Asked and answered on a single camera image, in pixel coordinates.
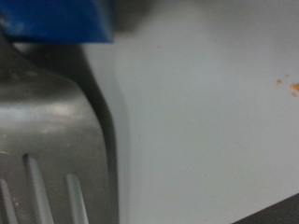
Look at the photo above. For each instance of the metal spatula with blue block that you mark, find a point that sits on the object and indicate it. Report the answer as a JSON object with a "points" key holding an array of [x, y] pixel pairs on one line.
{"points": [[46, 124]]}

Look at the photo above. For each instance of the silver toaster oven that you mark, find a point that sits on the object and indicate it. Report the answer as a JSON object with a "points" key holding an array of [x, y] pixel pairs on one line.
{"points": [[202, 124]]}

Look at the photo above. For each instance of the dark grey fabric backdrop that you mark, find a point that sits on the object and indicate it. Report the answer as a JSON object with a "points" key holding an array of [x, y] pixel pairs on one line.
{"points": [[274, 214]]}

